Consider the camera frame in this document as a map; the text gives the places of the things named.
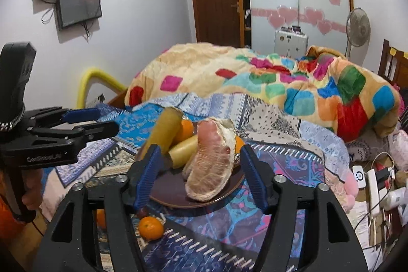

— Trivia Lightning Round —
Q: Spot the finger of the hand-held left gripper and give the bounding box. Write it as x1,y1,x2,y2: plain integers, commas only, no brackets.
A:
31,121,119,149
25,106,101,128

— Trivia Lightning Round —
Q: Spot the black monitor cable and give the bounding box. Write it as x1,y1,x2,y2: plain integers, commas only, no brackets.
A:
81,22,94,41

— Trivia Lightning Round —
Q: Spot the black television cable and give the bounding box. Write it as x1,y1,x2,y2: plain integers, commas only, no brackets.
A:
30,0,55,24

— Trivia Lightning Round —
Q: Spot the white case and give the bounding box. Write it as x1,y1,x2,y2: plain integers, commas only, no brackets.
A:
275,30,309,57

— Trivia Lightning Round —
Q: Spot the small black monitor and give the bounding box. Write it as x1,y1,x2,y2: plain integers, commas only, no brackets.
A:
56,0,103,31

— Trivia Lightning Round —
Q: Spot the large orange with sticker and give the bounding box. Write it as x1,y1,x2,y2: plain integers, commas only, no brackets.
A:
174,120,195,145

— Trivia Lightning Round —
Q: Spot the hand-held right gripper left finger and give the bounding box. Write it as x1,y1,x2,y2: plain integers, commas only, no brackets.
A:
41,145,164,272

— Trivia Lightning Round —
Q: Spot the yellow foam tube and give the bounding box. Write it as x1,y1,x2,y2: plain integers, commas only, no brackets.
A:
76,67,128,109

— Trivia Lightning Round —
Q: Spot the colourful patch blanket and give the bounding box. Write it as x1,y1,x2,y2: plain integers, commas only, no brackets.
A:
124,43,401,144

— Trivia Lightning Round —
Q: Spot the purple plate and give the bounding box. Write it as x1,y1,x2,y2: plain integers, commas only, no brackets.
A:
135,145,246,208

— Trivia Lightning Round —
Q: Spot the wall socket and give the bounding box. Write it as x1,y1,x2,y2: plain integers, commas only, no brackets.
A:
86,94,106,107

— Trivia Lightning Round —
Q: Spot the blue patterned bedsheet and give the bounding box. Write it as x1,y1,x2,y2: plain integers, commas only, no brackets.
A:
41,93,351,272

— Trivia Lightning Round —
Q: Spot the grey cloth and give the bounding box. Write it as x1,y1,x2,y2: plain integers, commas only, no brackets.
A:
346,128,400,162

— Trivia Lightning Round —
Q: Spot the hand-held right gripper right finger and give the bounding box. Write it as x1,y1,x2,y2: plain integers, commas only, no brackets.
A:
240,145,368,272

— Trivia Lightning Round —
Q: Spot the white charger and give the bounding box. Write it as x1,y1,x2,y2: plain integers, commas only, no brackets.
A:
351,165,366,190

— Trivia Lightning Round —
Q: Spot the wooden headboard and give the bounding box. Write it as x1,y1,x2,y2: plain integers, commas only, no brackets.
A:
378,39,408,91

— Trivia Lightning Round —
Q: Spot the person's left hand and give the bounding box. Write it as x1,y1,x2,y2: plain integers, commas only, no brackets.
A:
23,168,44,213

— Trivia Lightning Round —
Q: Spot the white power strip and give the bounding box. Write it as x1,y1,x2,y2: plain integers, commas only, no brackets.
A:
366,168,382,217

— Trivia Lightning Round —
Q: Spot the standing fan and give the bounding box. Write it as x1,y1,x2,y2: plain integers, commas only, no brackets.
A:
345,7,372,61

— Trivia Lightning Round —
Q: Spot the yellow sugarcane piece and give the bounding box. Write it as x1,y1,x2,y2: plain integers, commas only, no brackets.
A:
168,135,200,169
140,107,185,161

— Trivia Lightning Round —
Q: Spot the peeled pomelo segment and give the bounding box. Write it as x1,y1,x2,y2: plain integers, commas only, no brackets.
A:
184,118,237,203

